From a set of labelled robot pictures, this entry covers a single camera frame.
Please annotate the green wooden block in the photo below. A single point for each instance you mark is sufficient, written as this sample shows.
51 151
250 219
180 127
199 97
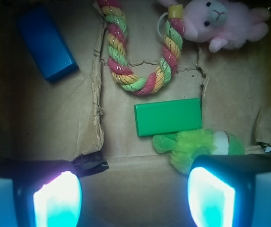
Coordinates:
167 117

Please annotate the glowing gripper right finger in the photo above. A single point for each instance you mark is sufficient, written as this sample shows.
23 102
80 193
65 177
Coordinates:
230 191

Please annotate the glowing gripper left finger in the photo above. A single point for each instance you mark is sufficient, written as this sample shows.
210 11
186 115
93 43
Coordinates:
39 194

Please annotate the green plush frog toy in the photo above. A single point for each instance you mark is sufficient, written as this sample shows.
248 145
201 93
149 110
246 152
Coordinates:
185 146

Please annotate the pink plush bunny toy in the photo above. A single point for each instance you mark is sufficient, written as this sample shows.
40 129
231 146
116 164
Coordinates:
224 24

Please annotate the blue wooden block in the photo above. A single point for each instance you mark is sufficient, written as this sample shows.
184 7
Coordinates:
46 44

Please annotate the multicolour twisted rope toy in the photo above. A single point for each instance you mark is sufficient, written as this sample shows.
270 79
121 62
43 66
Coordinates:
117 40

